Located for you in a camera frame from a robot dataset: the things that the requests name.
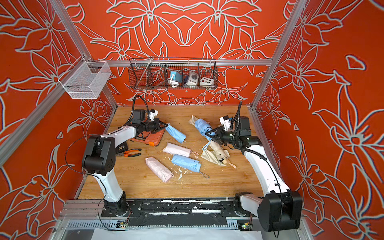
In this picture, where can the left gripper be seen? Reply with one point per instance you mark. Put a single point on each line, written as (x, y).
(156, 123)

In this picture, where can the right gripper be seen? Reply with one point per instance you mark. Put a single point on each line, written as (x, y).
(220, 135)

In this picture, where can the blue umbrella back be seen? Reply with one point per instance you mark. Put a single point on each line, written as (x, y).
(204, 129)

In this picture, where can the blue umbrella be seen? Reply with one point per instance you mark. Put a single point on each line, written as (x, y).
(204, 129)
(189, 164)

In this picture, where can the beige umbrella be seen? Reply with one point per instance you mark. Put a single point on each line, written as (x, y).
(221, 154)
(193, 120)

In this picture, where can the blue umbrella sleeve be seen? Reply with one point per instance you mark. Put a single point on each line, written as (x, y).
(176, 134)

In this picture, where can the pink umbrella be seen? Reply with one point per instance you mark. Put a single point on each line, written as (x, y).
(179, 150)
(161, 171)

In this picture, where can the blue umbrella front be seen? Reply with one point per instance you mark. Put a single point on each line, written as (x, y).
(189, 164)

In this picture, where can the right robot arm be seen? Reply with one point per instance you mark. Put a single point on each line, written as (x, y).
(279, 209)

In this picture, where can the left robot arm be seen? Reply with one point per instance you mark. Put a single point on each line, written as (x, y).
(99, 158)

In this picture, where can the orange plastic tool case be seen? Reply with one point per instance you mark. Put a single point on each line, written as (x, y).
(148, 138)

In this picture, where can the orange black pliers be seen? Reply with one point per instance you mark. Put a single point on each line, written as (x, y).
(130, 153)

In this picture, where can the blue white device in basket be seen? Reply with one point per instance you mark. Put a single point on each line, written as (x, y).
(175, 79)

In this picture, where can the white round-dial device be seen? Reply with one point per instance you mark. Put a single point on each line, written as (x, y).
(192, 79)

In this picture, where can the white box with dots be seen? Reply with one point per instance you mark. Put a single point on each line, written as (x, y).
(206, 82)

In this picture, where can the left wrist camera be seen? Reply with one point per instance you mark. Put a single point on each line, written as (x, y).
(153, 114)

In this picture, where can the black wire wall basket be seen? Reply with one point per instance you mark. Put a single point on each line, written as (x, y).
(153, 73)

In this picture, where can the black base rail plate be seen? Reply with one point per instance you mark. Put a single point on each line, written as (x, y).
(225, 207)

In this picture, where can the white mesh wall basket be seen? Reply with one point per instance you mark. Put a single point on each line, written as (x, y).
(85, 82)

